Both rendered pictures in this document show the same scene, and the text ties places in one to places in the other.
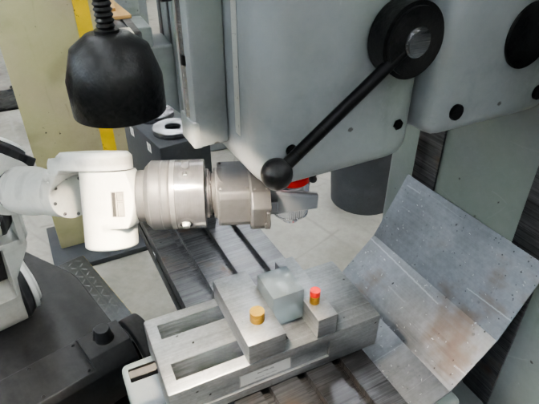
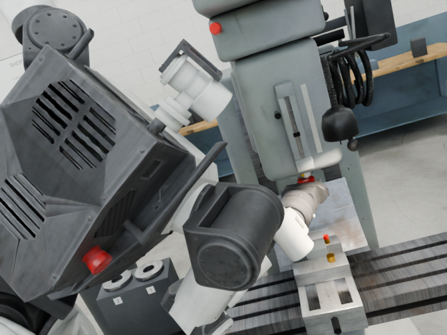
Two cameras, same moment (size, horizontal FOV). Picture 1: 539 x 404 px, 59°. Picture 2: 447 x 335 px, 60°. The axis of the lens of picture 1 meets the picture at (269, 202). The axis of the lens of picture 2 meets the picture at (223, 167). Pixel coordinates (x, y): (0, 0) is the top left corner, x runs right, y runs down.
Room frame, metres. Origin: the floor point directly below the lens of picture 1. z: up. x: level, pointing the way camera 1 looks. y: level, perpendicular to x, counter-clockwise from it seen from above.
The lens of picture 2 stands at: (0.12, 0.89, 1.67)
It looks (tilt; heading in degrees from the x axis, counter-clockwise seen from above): 17 degrees down; 306
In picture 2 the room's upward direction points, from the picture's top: 19 degrees counter-clockwise
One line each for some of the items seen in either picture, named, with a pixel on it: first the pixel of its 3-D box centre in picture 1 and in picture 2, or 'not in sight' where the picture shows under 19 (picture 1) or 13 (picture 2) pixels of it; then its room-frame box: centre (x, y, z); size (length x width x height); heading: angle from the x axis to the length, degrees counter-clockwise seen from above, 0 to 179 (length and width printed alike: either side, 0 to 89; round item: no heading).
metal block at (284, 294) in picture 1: (280, 296); (316, 254); (0.55, -0.02, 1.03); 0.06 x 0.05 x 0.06; 25
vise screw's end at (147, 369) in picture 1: (143, 371); (336, 325); (0.46, 0.19, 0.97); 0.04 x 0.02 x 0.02; 115
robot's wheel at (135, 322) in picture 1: (142, 349); not in sight; (0.89, 0.35, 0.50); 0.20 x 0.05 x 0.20; 41
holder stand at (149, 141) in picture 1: (168, 157); (144, 300); (1.02, 0.24, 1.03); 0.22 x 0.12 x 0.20; 35
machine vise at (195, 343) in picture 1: (262, 324); (322, 274); (0.54, 0.01, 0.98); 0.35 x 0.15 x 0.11; 115
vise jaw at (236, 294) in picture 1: (247, 313); (320, 269); (0.53, 0.03, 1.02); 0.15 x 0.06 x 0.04; 25
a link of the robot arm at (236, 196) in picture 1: (220, 194); (300, 203); (0.52, 0.06, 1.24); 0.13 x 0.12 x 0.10; 6
